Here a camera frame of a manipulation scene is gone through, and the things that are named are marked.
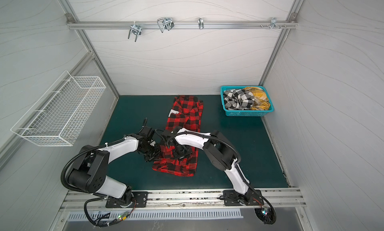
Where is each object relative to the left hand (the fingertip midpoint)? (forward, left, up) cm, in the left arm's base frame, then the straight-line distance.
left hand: (165, 155), depth 88 cm
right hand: (0, -12, 0) cm, 12 cm away
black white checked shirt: (+41, -48, +7) cm, 63 cm away
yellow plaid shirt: (+36, -63, +10) cm, 73 cm away
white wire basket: (+5, +46, +31) cm, 56 cm away
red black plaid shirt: (+33, -10, +1) cm, 34 cm away
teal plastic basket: (+30, -54, +5) cm, 62 cm away
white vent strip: (-29, +2, -1) cm, 29 cm away
